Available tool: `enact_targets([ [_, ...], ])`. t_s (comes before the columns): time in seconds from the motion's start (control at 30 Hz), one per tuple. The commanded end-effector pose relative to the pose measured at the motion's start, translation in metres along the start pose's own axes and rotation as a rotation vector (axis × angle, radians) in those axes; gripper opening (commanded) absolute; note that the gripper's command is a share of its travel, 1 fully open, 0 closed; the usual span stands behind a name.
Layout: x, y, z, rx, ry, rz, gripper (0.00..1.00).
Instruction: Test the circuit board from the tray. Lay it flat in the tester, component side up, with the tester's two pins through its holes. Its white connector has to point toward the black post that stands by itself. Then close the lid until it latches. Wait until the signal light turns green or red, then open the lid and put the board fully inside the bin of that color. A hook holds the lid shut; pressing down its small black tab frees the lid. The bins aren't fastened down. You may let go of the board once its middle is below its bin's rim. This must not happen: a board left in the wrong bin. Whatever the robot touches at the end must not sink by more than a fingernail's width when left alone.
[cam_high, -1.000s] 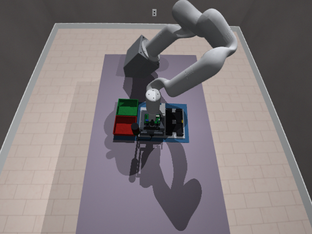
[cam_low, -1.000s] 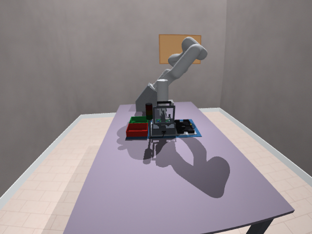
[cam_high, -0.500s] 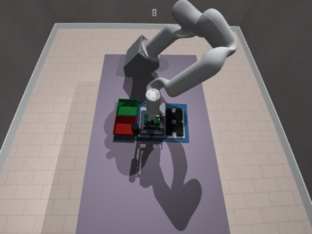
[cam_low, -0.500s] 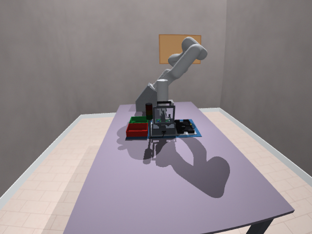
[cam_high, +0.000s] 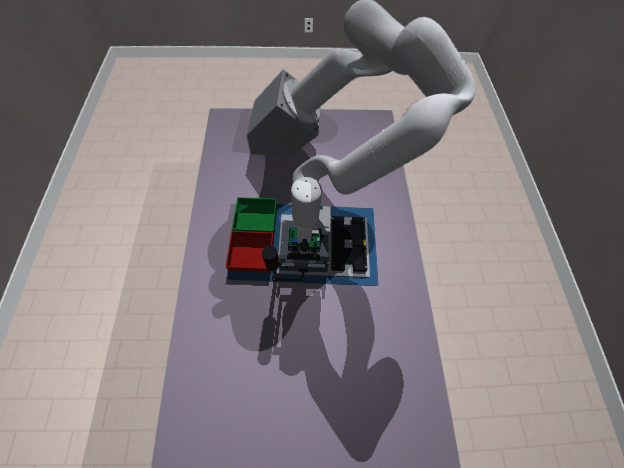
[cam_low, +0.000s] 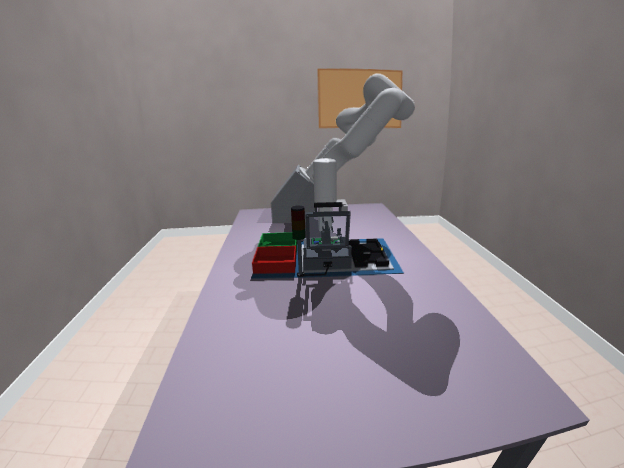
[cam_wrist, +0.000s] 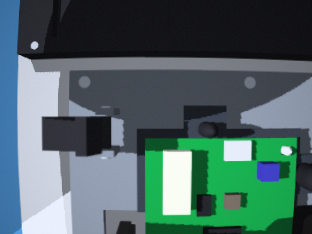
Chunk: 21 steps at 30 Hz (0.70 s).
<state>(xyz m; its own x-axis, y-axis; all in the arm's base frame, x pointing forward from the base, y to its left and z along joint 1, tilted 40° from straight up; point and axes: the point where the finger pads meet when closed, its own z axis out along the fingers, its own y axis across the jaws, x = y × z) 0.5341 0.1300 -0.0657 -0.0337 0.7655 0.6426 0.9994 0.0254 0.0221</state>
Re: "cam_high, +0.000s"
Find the green circuit board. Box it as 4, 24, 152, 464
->
289, 228, 320, 247

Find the red bin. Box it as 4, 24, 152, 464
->
226, 231, 274, 273

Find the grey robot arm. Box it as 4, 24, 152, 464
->
282, 0, 475, 235

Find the green open bin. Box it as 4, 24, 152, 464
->
232, 197, 277, 234

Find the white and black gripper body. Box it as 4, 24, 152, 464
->
297, 226, 313, 243

